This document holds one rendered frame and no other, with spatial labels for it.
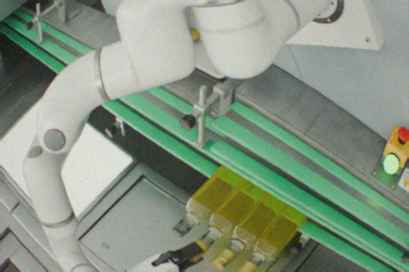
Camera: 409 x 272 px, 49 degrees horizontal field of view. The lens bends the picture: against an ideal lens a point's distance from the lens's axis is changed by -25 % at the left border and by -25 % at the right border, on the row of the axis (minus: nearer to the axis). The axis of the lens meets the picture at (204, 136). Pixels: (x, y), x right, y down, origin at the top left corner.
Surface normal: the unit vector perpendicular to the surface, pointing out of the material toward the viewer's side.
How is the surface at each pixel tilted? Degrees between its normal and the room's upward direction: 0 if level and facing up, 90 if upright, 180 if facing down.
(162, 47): 56
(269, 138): 90
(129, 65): 50
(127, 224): 90
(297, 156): 90
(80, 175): 90
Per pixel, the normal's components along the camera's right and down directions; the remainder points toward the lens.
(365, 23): -0.59, 0.55
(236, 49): -0.07, 0.55
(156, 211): 0.03, -0.63
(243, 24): 0.31, 0.45
